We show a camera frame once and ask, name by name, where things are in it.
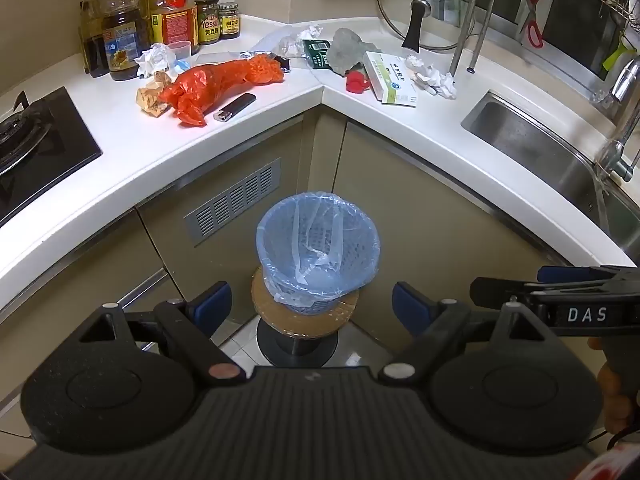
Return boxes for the large green lid jar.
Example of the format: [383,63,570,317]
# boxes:
[194,0,221,44]

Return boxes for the orange plastic bag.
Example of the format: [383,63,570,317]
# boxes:
[158,59,252,127]

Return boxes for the grey cabinet vent grille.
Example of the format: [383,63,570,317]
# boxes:
[183,157,282,247]

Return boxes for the beige cabinet door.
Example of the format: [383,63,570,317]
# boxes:
[320,110,568,342]

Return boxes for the round wooden stool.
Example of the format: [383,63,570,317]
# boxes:
[250,265,361,369]

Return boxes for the clear plastic cup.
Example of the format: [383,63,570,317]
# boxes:
[167,41,194,69]

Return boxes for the red bottle cap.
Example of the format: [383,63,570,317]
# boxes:
[345,70,371,94]

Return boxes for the chrome faucet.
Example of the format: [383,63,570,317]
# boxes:
[592,55,640,182]

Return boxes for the black lighter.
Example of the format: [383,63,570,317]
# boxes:
[213,92,257,123]

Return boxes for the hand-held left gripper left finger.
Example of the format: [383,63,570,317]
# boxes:
[79,280,252,388]

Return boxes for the beige cabinet panel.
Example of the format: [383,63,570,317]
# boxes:
[134,111,307,332]

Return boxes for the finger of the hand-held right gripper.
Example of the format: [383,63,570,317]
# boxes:
[537,264,619,285]
[469,275,552,308]

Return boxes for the brown paper wrapper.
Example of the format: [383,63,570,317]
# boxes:
[137,72,174,116]

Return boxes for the blue lined waste basket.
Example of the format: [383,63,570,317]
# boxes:
[256,191,380,316]

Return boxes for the red handled scissors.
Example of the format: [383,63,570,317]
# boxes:
[519,0,549,50]

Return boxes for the grey crumpled lump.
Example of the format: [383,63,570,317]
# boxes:
[327,28,382,77]

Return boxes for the person's right hand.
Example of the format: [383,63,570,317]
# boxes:
[598,361,640,435]

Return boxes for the dark green packet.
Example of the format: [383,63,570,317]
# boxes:
[302,38,334,70]

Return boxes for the blue label oil bottle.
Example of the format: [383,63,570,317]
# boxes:
[101,0,151,82]

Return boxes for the yellow handled oil bottle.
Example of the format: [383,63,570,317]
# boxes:
[137,0,156,47]

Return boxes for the red handled sauce bottle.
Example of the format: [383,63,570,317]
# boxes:
[149,0,201,57]

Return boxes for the slim dark sauce bottle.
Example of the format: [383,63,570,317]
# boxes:
[79,0,111,79]

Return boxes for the clear plastic bag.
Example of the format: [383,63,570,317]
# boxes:
[259,25,312,59]

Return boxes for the green plastic utensil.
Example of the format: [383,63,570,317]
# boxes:
[602,40,639,72]

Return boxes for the metal lid stand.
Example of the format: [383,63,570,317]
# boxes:
[447,0,514,79]

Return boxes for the steel sink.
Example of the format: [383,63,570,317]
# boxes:
[460,90,640,264]

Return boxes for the small checkered lid jar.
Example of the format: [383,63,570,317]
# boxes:
[218,2,241,40]

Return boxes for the white green medicine box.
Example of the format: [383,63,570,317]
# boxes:
[363,50,420,109]

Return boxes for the black gas stove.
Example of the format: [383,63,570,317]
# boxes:
[0,85,104,227]

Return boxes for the glass pot lid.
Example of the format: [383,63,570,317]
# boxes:
[375,0,476,54]

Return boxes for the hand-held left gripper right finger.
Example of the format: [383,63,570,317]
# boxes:
[376,280,549,387]

